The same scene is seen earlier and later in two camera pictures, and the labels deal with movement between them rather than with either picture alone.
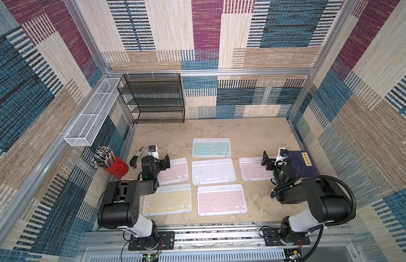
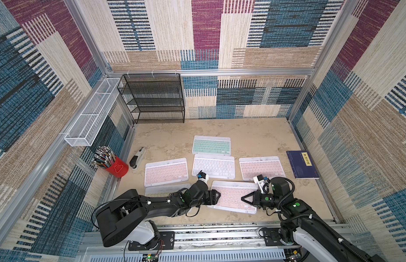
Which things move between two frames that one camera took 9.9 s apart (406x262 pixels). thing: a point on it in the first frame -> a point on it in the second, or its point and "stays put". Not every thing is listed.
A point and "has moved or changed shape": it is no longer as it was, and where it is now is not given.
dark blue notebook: x=309 y=168 stays put
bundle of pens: x=104 y=158 stays put
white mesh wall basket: x=83 y=131 stays put
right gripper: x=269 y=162 -> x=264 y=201
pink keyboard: x=252 y=170 stays put
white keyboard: x=213 y=171 has moved or changed shape
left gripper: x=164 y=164 -> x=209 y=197
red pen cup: x=119 y=168 stays put
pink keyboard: x=177 y=172 stays put
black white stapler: x=136 y=160 stays put
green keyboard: x=212 y=147 stays put
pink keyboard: x=221 y=200 has moved or changed shape
